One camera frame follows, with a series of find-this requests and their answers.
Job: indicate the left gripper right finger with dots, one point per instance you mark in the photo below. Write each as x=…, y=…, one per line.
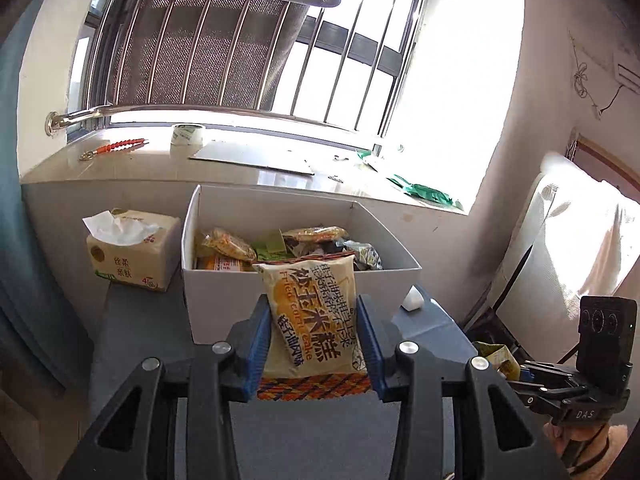
x=495, y=436

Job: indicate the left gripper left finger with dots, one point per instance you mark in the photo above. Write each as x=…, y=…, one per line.
x=134, y=436

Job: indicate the orange cracker pack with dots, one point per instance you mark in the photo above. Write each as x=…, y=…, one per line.
x=222, y=263

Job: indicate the fried corn cake bag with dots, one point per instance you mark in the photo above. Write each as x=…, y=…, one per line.
x=314, y=352

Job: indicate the small beige snack packet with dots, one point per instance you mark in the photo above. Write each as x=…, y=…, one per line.
x=229, y=245

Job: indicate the green seaweed snack pack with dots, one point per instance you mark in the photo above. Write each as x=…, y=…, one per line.
x=272, y=247

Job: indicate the person's right hand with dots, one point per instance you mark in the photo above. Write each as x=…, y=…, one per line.
x=593, y=449

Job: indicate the teal curtain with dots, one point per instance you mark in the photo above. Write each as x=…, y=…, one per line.
x=41, y=334

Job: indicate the white cardboard box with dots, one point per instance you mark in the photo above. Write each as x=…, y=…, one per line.
x=216, y=299

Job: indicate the tissue pack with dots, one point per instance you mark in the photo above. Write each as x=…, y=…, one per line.
x=134, y=247

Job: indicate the grey silver snack packets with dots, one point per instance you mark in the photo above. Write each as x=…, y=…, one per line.
x=366, y=256

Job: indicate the green plastic bag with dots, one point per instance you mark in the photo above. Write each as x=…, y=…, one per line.
x=412, y=189

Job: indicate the yellow noodle snack bag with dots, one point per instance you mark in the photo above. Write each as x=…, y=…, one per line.
x=316, y=234

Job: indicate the tape roll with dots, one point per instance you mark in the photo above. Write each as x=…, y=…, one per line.
x=187, y=134

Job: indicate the grey flat board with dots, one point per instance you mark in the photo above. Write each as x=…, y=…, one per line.
x=260, y=156

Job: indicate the orange handled tool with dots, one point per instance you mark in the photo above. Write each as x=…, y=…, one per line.
x=124, y=145

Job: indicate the steel window rail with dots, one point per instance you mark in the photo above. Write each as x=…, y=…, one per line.
x=220, y=117

